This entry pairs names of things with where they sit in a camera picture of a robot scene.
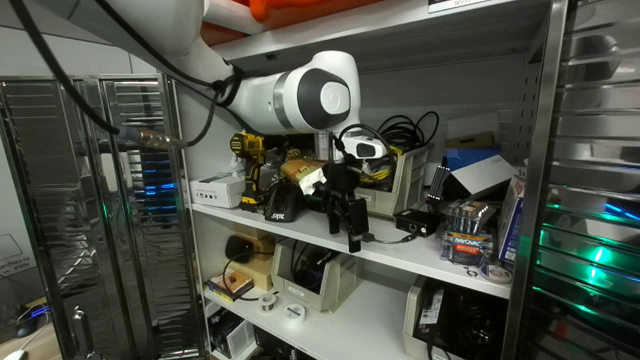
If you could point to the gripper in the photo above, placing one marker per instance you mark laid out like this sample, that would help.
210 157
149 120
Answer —
342 180

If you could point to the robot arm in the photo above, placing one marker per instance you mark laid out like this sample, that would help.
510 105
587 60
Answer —
310 97

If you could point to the black network box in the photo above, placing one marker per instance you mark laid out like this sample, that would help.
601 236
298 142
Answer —
417 222

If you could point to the round black object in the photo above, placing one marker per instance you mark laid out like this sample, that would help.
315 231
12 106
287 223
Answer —
239 248

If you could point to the small box with brown top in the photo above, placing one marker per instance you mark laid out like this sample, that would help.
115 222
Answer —
232 285

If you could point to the white cardboard box with ports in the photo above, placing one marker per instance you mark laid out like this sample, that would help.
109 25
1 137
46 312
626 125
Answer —
215 191

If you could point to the tilted white box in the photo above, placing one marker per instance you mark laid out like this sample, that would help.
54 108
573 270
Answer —
480 177

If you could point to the brown cardboard box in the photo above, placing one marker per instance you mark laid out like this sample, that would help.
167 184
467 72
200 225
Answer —
470 140

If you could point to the white and blue box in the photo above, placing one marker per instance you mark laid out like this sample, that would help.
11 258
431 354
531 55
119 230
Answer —
511 220

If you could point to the black and white box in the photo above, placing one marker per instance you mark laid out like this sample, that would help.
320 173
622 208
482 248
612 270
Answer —
230 332

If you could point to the orange object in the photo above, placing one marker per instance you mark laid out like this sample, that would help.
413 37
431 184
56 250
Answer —
280 12

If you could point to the crumpled white paper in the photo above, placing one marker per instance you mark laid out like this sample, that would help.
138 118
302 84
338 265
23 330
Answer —
312 181

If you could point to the white metal shelf unit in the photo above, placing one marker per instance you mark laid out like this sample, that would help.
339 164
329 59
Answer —
400 255

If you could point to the black battery charger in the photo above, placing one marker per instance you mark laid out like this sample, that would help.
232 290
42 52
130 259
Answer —
282 205

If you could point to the brown and yellow packet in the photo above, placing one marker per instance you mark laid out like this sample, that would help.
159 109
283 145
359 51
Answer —
297 169

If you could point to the bundle of black antennas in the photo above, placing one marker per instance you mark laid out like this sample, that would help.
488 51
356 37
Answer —
439 182

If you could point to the stack of cardboard boxes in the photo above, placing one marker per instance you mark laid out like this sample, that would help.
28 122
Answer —
260 265

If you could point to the yellow and black drill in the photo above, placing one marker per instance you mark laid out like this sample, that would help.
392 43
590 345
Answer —
251 165

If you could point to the white tape roll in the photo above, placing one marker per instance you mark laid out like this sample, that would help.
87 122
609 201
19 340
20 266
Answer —
294 313

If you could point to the pack of batteries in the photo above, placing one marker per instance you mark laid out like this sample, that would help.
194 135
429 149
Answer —
467 235

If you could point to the cream bin with black gear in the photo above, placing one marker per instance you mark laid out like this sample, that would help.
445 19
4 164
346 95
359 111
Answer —
460 320

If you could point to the roll of clear tape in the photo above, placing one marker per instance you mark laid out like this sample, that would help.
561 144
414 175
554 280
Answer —
496 274

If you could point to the server rack with lights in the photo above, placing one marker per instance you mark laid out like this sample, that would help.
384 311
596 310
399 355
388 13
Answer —
590 200

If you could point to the shiny metal cabinet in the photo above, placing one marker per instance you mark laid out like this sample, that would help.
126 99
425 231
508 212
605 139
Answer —
100 220

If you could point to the computer mouse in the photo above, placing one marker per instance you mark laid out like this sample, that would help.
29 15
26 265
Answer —
25 328

